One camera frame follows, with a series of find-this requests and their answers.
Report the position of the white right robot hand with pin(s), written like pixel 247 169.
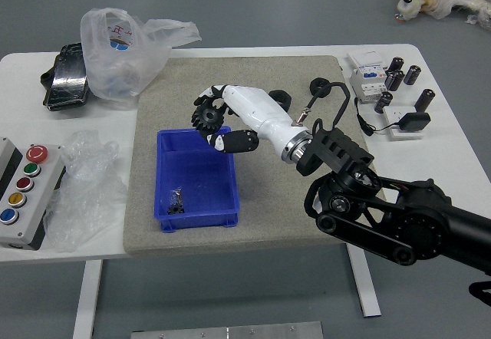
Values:
pixel 255 107

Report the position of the black steel gear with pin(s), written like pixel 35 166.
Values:
pixel 209 118

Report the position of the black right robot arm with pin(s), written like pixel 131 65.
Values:
pixel 414 224

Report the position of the big black hex nut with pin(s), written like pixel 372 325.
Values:
pixel 284 98

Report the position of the small black hex nut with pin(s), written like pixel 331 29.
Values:
pixel 316 84

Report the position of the blue plastic box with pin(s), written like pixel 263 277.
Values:
pixel 207 185

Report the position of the grey push-button control box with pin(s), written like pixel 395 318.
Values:
pixel 28 216

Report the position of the grey-brown table mat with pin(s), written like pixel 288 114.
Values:
pixel 192 74

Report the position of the white circuit breaker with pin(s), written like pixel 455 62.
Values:
pixel 366 70

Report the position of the small metal screw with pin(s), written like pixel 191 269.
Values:
pixel 177 196

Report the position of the black cylindrical capacitor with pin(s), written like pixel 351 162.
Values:
pixel 411 75
pixel 383 102
pixel 395 66
pixel 393 81
pixel 423 100

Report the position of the small black toothed part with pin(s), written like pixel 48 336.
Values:
pixel 175 211

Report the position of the white power socket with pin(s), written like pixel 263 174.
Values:
pixel 395 114

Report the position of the clear printed plastic bag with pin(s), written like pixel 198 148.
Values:
pixel 115 63

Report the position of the black power adapter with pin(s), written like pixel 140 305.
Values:
pixel 413 121

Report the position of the clear bubble wrap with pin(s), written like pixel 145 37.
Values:
pixel 84 193

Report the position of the black wrapped package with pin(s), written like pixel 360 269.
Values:
pixel 65 82

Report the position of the white table leg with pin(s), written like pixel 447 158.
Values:
pixel 87 297
pixel 366 285

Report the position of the grey metal plate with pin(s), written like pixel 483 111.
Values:
pixel 226 332

